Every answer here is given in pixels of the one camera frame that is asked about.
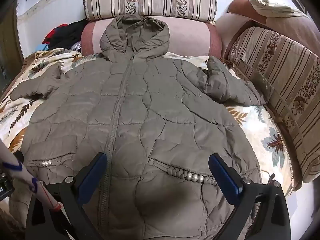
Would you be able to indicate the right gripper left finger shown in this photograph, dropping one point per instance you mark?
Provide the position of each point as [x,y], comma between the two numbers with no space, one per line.
[56,211]

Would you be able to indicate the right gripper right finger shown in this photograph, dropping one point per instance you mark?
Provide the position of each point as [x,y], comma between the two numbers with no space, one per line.
[272,220]

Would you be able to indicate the olive quilted hooded jacket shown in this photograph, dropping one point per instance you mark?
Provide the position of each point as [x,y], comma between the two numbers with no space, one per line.
[157,119]

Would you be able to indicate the dark clothes pile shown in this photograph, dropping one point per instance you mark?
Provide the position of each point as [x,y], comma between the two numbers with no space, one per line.
[65,35]

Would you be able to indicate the leaf-patterned cream blanket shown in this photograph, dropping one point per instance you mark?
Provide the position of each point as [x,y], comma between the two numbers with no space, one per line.
[256,122]

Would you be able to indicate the striped floral side cushion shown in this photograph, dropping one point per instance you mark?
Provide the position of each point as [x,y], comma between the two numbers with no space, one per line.
[292,72]

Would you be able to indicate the light blue cloth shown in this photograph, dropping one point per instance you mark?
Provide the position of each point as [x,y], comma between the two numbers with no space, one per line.
[42,47]

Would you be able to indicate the pink bolster pillow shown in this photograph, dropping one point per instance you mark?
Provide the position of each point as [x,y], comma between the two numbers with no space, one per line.
[187,37]

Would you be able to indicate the pink corner pillow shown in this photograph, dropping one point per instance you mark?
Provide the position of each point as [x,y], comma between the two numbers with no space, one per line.
[241,15]

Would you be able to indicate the cream fringed cloth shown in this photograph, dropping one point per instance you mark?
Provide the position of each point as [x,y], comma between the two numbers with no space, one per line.
[275,9]

